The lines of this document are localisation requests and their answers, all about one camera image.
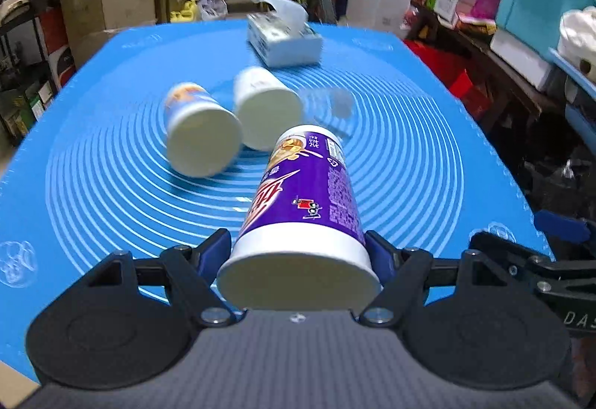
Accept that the black metal shelf rack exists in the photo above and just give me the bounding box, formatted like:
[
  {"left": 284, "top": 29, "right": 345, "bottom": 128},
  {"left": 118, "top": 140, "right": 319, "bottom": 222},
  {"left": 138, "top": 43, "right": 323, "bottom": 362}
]
[{"left": 1, "top": 0, "right": 76, "bottom": 147}]

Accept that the white tissue box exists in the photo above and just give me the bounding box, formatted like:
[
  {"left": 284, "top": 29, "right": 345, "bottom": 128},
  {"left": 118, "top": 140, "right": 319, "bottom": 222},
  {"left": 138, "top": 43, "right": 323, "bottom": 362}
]
[{"left": 247, "top": 0, "right": 323, "bottom": 68}]

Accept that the white paper cup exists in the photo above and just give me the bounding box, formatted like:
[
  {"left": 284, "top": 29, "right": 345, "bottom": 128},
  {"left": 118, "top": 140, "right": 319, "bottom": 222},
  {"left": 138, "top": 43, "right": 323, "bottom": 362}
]
[{"left": 233, "top": 66, "right": 303, "bottom": 152}]

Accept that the blue silicone baking mat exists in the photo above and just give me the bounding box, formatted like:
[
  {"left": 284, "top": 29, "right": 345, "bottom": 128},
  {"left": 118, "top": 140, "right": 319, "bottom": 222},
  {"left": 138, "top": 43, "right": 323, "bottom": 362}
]
[{"left": 1, "top": 20, "right": 549, "bottom": 376}]

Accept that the purple paper cup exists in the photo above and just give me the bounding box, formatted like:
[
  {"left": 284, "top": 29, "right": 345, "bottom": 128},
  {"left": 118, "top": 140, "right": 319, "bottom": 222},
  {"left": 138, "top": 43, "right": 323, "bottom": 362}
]
[{"left": 216, "top": 124, "right": 381, "bottom": 312}]

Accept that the clear plastic cup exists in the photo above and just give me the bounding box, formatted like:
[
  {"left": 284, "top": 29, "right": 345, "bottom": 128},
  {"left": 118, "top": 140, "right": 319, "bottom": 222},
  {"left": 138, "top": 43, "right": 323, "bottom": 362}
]
[{"left": 298, "top": 87, "right": 355, "bottom": 141}]

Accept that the dark wooden side table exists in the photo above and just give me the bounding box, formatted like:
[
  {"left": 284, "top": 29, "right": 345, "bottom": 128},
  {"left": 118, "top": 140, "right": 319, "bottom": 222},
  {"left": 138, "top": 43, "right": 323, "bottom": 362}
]
[{"left": 409, "top": 0, "right": 596, "bottom": 149}]

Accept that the blue orange paper cup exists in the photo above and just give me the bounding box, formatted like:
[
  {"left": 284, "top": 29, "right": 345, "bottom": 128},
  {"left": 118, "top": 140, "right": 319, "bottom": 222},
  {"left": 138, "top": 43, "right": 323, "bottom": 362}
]
[{"left": 165, "top": 82, "right": 241, "bottom": 178}]

